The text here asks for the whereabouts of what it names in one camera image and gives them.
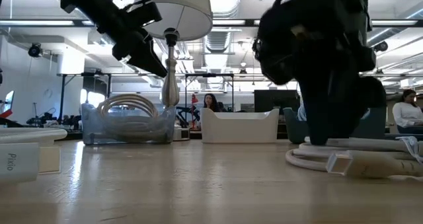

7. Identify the white storage bin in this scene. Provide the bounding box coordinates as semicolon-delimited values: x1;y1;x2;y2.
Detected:
200;107;280;144

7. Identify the background monitor screen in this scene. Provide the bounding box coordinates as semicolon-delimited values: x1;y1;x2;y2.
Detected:
0;90;16;119

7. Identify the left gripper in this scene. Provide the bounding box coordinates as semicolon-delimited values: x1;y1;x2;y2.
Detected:
98;0;168;79

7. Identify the black background rig frame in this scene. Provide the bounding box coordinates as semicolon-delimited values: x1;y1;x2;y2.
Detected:
56;72;113;119

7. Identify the translucent grey storage bin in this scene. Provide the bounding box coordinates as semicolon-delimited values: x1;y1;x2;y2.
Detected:
81;102;177;145

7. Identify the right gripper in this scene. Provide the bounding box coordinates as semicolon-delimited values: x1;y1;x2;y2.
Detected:
252;0;387;146

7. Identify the dark teal storage bin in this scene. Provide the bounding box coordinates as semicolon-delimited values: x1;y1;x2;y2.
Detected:
283;106;387;145

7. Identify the black ceiling spotlight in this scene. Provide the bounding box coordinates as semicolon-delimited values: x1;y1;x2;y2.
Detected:
27;42;44;58
373;40;389;53

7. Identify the white shade silver table lamp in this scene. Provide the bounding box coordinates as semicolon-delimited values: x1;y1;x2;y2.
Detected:
138;0;214;141

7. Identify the person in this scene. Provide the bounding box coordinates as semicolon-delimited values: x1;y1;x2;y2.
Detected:
202;93;221;113
391;89;423;135

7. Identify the white HDMI cable with tie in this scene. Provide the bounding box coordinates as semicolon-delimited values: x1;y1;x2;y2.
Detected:
285;135;423;181

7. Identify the black computer monitor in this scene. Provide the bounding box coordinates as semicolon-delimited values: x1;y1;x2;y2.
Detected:
253;89;301;113

